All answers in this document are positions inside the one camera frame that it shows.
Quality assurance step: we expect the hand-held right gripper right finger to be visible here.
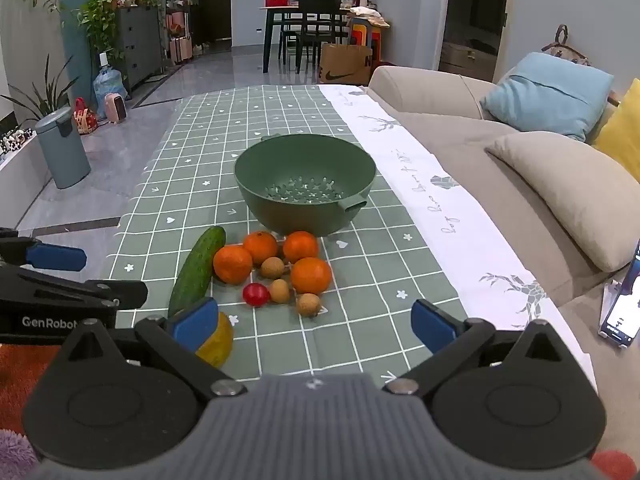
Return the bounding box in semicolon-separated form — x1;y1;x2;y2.
382;299;571;396

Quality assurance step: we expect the pink suitcase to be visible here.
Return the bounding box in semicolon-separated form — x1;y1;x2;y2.
170;35;194;64

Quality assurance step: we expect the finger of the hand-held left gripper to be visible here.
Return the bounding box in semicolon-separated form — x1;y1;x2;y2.
0;227;88;273
0;262;149;312

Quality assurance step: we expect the yellow pillow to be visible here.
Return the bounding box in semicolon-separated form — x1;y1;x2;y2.
592;92;640;183

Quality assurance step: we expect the leafy plant on cabinet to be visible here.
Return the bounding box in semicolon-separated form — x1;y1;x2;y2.
76;0;127;66

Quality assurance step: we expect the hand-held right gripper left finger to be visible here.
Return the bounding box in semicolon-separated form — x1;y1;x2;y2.
62;297;248;401

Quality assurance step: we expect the white cloth on table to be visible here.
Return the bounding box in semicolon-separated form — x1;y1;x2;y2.
349;6;392;27

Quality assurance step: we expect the blue water bottle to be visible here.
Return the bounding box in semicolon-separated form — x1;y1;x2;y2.
93;52;129;121

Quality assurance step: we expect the red cherry tomato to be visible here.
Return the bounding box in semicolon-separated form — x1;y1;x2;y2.
243;283;271;307

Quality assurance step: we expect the green cucumber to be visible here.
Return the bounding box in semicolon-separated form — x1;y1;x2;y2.
167;226;227;318

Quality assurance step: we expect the purple fluffy cloth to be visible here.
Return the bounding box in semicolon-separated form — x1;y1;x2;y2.
0;430;40;480

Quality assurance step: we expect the orange rug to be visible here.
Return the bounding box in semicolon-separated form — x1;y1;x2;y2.
0;345;62;436

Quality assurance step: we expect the orange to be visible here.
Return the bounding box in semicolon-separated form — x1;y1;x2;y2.
290;257;333;295
283;230;320;264
213;245;254;285
244;230;279;267

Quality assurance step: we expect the grey drawer cabinet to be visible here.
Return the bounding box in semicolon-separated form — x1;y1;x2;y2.
116;5;164;92

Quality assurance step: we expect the pink space heater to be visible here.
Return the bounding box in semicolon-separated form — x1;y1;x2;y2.
104;92;128;124

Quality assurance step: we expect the long-leaf potted plant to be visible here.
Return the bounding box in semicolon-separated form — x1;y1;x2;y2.
0;55;81;126

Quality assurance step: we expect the green checked tablecloth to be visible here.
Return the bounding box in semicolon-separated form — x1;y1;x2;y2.
107;84;598;391

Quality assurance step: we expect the light blue pillow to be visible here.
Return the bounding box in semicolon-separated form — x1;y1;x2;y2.
480;52;615;143

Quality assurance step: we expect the cardboard box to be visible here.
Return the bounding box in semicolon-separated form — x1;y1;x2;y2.
319;43;374;85
439;41;497;82

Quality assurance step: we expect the beige sofa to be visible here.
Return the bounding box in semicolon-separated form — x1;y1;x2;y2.
367;65;640;461

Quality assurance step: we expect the black dining chair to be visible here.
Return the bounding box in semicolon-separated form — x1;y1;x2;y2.
295;0;344;75
279;10;301;64

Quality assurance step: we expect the smartphone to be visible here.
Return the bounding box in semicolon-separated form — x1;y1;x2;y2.
598;240;640;348

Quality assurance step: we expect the beige pillow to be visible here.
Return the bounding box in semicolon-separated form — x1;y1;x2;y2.
485;131;640;273

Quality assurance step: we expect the orange plastic stool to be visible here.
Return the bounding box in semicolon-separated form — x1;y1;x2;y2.
347;17;384;57

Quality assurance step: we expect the grey-blue trash bin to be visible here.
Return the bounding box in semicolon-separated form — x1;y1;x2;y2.
36;106;92;190

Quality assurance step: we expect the red gift bag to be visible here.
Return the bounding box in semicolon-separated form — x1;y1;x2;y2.
73;97;100;135

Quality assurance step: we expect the green colander bowl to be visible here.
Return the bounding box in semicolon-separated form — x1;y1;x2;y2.
234;133;377;237

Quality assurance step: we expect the dark dining table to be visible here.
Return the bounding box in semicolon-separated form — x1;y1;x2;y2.
259;4;357;74

